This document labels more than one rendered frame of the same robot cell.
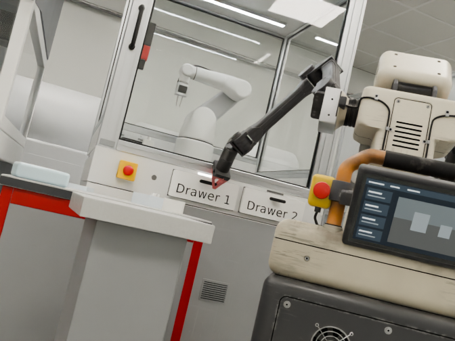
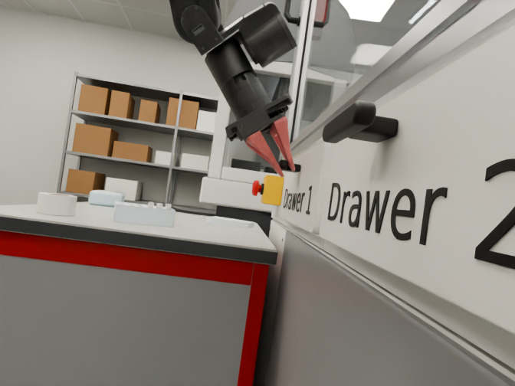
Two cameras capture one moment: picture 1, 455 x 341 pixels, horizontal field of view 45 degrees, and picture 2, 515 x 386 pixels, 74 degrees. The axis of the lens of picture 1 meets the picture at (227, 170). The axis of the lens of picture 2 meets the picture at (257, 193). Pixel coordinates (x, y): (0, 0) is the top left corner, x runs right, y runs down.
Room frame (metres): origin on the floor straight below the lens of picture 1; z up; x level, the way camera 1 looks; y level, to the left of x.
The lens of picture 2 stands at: (2.33, -0.46, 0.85)
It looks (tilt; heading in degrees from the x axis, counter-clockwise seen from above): 1 degrees up; 102
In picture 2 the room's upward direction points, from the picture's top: 8 degrees clockwise
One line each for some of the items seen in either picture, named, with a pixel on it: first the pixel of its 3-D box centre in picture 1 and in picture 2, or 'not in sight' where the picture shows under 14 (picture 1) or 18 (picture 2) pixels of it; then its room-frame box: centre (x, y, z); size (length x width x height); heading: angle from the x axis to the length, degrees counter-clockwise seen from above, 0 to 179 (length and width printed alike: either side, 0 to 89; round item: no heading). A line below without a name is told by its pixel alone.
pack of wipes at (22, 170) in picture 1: (40, 174); (107, 197); (1.61, 0.53, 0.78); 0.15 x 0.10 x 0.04; 120
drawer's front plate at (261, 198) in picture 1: (272, 207); (395, 181); (2.37, -0.23, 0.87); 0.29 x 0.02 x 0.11; 106
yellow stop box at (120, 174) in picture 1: (126, 170); (270, 190); (2.18, 0.39, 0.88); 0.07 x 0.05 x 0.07; 106
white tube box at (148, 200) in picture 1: (150, 201); (143, 214); (1.92, 0.24, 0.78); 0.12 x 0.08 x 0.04; 36
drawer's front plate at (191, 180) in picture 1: (204, 190); (302, 189); (2.28, 0.08, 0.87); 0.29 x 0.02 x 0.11; 106
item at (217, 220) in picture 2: (78, 187); (231, 221); (2.05, 0.52, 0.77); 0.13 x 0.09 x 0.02; 1
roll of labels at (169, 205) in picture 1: (173, 206); (57, 204); (1.78, 0.14, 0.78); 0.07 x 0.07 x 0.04
